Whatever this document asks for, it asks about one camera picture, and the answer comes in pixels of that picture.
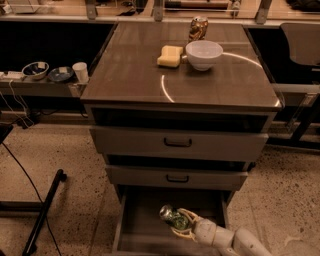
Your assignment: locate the top grey drawer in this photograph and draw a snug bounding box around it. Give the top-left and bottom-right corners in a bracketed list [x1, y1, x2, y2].
[90, 126, 268, 162]

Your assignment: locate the red and gold can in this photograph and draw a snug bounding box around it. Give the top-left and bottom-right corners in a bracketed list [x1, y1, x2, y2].
[189, 16, 209, 42]

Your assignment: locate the grey side shelf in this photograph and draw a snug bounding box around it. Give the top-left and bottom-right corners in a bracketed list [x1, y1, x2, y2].
[0, 79, 86, 98]

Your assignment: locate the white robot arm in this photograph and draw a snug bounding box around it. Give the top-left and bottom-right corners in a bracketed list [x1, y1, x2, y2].
[162, 208, 272, 256]

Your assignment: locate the open bottom drawer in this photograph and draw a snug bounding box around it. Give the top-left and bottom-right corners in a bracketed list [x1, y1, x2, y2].
[112, 186, 227, 256]

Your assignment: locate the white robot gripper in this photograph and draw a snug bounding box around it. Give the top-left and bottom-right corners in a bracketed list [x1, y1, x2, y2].
[171, 208, 234, 248]

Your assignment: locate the middle grey drawer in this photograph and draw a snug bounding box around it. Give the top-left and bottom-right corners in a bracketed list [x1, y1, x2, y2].
[107, 165, 248, 191]

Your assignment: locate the black stand leg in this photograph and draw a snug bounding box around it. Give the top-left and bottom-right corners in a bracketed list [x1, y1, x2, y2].
[22, 169, 67, 256]

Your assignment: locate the white power strip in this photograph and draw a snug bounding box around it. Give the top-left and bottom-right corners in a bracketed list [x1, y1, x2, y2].
[0, 71, 23, 80]

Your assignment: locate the grey drawer cabinet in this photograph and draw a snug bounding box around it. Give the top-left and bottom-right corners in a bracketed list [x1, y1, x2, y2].
[80, 21, 284, 256]

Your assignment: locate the black floor cable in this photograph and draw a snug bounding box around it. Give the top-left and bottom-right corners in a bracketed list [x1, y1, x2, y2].
[1, 141, 63, 256]

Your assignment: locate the white bowl with dark inside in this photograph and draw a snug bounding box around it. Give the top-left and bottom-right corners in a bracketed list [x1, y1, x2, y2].
[22, 61, 49, 80]

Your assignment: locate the white paper cup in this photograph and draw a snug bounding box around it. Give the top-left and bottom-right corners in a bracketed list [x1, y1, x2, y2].
[72, 62, 89, 83]

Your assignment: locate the yellow sponge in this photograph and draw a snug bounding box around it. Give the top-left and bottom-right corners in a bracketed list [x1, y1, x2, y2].
[157, 45, 183, 68]

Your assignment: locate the grey drawer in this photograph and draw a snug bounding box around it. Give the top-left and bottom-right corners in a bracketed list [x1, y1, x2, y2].
[107, 165, 248, 191]
[90, 126, 268, 162]

